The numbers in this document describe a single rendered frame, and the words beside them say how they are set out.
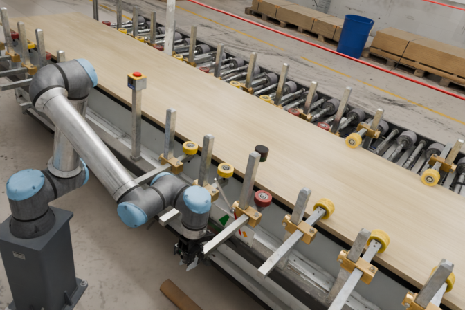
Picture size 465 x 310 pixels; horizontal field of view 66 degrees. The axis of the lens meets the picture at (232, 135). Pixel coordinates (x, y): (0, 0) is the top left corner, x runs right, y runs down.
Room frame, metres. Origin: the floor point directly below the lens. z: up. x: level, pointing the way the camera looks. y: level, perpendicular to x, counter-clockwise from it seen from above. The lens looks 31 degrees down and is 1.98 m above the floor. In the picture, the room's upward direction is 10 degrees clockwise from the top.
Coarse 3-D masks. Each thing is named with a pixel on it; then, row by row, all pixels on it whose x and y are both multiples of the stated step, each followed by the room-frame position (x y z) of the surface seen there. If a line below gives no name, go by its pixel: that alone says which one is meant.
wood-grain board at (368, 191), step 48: (48, 48) 2.53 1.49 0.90; (96, 48) 2.70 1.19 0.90; (144, 48) 2.89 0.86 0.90; (144, 96) 2.04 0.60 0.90; (192, 96) 2.16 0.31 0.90; (240, 96) 2.30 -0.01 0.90; (240, 144) 1.68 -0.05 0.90; (288, 144) 1.78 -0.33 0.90; (336, 144) 1.88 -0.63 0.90; (288, 192) 1.34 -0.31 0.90; (336, 192) 1.41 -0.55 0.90; (384, 192) 1.48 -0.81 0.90; (432, 192) 1.55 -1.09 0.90; (432, 240) 1.19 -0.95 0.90
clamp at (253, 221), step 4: (236, 204) 1.23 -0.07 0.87; (236, 208) 1.21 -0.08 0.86; (240, 208) 1.20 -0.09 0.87; (248, 208) 1.21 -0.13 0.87; (252, 208) 1.22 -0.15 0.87; (236, 212) 1.21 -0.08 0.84; (240, 212) 1.20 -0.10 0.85; (244, 212) 1.19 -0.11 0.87; (248, 212) 1.19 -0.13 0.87; (252, 212) 1.19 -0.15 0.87; (240, 216) 1.20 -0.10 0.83; (248, 216) 1.17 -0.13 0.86; (252, 216) 1.17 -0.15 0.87; (260, 216) 1.18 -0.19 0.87; (248, 220) 1.17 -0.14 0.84; (252, 220) 1.16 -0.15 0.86; (256, 220) 1.16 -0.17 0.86; (260, 220) 1.19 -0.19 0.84; (252, 224) 1.16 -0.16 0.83; (256, 224) 1.16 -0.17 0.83
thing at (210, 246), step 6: (258, 210) 1.23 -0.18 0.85; (246, 216) 1.17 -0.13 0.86; (234, 222) 1.12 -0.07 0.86; (240, 222) 1.13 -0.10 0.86; (246, 222) 1.16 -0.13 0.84; (228, 228) 1.08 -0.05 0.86; (234, 228) 1.09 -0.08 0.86; (222, 234) 1.05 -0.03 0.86; (228, 234) 1.05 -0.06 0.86; (216, 240) 1.01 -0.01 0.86; (222, 240) 1.02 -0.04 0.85; (204, 246) 0.97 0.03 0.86; (210, 246) 0.97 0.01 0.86; (216, 246) 0.99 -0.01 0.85; (210, 252) 0.96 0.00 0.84
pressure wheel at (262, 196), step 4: (256, 192) 1.29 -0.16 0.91; (260, 192) 1.30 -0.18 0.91; (264, 192) 1.30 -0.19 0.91; (256, 196) 1.27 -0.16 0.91; (260, 196) 1.27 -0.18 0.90; (264, 196) 1.27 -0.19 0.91; (268, 196) 1.28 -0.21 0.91; (256, 200) 1.25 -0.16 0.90; (260, 200) 1.24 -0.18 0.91; (264, 200) 1.25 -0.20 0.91; (268, 200) 1.25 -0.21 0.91; (260, 204) 1.24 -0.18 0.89; (264, 204) 1.24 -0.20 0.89; (268, 204) 1.25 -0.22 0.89
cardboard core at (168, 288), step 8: (168, 280) 1.34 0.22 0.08; (160, 288) 1.31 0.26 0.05; (168, 288) 1.30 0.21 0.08; (176, 288) 1.31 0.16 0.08; (168, 296) 1.26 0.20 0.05; (176, 296) 1.25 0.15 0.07; (184, 296) 1.26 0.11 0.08; (176, 304) 1.22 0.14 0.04; (184, 304) 1.21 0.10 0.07; (192, 304) 1.22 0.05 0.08
